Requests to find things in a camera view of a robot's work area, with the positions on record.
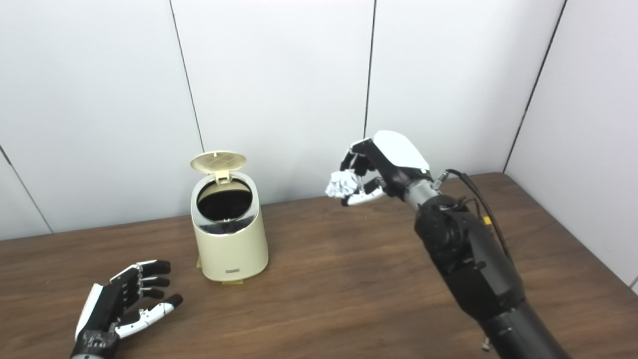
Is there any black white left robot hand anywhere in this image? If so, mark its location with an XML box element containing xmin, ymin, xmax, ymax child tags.
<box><xmin>74</xmin><ymin>259</ymin><xmax>184</xmax><ymax>356</ymax></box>

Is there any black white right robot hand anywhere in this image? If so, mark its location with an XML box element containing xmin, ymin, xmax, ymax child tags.
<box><xmin>340</xmin><ymin>130</ymin><xmax>432</xmax><ymax>207</ymax></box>

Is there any white paper ball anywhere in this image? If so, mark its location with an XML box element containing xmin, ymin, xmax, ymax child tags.
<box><xmin>325</xmin><ymin>170</ymin><xmax>360</xmax><ymax>199</ymax></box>

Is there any cream-colored bin body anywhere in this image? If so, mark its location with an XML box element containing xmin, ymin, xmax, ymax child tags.
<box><xmin>190</xmin><ymin>171</ymin><xmax>269</xmax><ymax>282</ymax></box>

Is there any cream round bin lid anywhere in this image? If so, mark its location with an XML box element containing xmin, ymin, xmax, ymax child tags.
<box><xmin>190</xmin><ymin>151</ymin><xmax>247</xmax><ymax>184</ymax></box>

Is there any yellow tape under bin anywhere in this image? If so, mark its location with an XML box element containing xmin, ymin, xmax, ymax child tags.
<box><xmin>196</xmin><ymin>257</ymin><xmax>244</xmax><ymax>286</ymax></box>

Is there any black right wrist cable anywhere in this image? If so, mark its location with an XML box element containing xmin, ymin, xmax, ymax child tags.
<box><xmin>438</xmin><ymin>169</ymin><xmax>514</xmax><ymax>265</ymax></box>

